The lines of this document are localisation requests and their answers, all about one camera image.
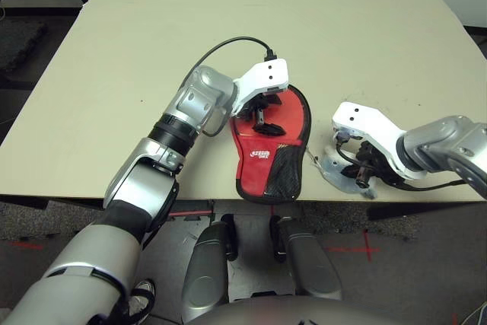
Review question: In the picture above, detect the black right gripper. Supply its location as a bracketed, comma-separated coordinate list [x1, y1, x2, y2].
[341, 141, 400, 189]

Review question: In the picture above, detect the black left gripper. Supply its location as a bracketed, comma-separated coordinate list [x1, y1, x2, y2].
[238, 92, 285, 136]

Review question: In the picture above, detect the red black paddle case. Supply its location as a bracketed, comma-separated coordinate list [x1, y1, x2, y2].
[229, 83, 313, 202]

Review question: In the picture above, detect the grey robot right leg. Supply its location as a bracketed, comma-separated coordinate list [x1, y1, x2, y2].
[269, 215, 342, 301]

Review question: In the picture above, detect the grey robot leg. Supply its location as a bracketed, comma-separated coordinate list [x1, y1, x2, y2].
[269, 215, 342, 301]
[181, 213, 237, 322]

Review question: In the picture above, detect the grey robot torso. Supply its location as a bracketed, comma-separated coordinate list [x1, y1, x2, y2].
[186, 294, 457, 325]

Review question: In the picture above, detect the grey robot left leg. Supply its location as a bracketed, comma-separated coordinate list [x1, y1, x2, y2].
[181, 213, 237, 322]

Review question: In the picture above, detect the bystander white sneaker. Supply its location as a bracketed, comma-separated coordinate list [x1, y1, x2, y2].
[127, 279, 156, 325]

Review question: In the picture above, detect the dark foam floor mat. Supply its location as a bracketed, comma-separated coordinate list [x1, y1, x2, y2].
[0, 20, 49, 75]

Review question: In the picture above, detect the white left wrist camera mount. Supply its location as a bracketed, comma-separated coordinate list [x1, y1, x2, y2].
[231, 57, 289, 116]

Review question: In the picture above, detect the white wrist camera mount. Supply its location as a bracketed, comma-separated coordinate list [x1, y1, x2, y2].
[231, 57, 289, 116]
[330, 101, 427, 180]

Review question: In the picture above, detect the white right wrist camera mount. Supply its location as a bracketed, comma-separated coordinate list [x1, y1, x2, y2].
[330, 101, 427, 180]

